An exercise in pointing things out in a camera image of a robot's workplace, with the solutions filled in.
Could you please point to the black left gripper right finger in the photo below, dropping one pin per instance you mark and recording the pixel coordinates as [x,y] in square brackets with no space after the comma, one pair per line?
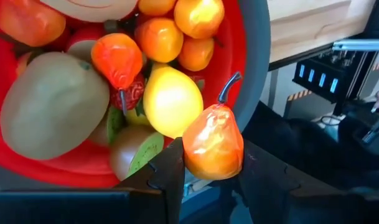
[285,205]

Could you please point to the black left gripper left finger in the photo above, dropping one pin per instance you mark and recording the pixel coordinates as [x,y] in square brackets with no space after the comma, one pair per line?
[130,205]

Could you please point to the toy kiwi half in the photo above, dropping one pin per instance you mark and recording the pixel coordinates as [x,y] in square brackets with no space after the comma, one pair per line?
[114,124]
[136,152]

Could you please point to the small orange toy fruit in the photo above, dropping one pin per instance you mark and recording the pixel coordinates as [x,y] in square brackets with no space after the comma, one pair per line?
[195,53]
[155,4]
[212,143]
[198,17]
[159,39]

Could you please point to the yellow toy lemon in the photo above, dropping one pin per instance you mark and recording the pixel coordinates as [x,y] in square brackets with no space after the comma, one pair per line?
[172,99]

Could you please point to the whole brown toy kiwi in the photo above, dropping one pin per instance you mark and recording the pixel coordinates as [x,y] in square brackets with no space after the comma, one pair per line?
[52,105]

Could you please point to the red collapsible bowl grey rim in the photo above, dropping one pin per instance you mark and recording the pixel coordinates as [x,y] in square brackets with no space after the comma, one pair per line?
[257,62]

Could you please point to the red yellow toy apple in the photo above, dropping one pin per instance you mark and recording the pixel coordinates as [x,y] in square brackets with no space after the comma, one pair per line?
[117,59]

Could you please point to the person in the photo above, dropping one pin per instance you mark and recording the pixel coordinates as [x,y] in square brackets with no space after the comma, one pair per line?
[301,140]

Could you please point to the black box blue lights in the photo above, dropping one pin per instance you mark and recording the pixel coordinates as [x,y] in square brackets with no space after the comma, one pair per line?
[320,77]

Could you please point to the silver metal bracket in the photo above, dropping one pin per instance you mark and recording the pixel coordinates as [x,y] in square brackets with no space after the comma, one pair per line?
[360,45]

